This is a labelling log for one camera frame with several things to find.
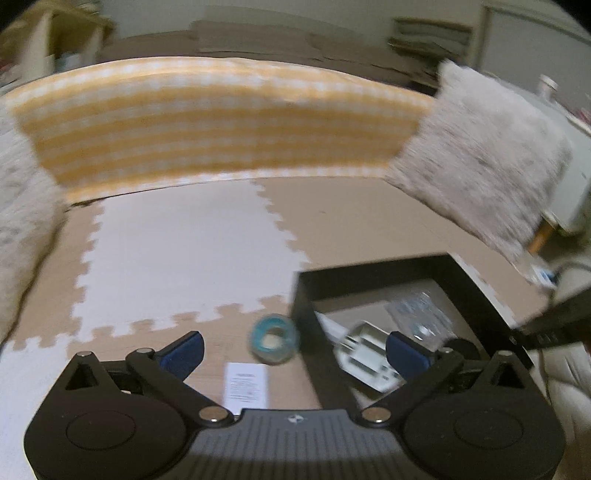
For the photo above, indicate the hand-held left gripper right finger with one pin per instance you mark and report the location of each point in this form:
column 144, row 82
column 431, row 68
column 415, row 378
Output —
column 406, row 356

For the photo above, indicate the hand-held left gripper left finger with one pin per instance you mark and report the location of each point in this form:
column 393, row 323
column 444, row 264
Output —
column 184, row 353

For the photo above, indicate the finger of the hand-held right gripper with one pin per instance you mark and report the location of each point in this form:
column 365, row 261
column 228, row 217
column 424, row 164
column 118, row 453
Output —
column 554, row 323

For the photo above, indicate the white watch band tool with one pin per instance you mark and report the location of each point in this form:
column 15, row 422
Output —
column 364, row 355

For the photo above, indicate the clear plastic bag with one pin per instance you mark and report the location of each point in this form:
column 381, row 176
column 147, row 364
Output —
column 415, row 309

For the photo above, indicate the black round watch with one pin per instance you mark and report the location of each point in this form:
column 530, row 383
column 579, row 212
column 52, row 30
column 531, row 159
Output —
column 461, row 346

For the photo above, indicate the white charger adapter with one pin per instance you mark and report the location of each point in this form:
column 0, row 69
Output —
column 244, row 385

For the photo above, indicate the teal tape roll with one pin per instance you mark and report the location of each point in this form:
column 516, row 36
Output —
column 256, row 342

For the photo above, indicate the black cardboard box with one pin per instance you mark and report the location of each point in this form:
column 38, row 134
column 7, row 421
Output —
column 304, row 318

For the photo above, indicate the wooden furniture leg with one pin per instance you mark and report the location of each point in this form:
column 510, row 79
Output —
column 540, row 237

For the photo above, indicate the white foam mat tile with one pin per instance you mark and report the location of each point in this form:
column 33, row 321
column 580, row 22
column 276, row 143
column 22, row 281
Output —
column 184, row 258

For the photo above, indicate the white cabinet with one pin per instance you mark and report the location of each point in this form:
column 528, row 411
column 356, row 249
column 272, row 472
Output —
column 572, row 184

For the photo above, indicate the beige foam floor mat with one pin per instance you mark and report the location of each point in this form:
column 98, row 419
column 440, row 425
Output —
column 369, row 221

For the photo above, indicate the fluffy white pillow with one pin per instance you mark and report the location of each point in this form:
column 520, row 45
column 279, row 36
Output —
column 475, row 157

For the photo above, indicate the fluffy beige cushion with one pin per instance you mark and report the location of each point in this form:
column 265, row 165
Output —
column 23, row 221

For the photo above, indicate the yellow gingham mattress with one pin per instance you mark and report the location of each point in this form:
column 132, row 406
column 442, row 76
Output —
column 207, row 129

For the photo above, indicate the white capped bottle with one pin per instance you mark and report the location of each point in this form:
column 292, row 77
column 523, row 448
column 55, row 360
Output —
column 548, row 85

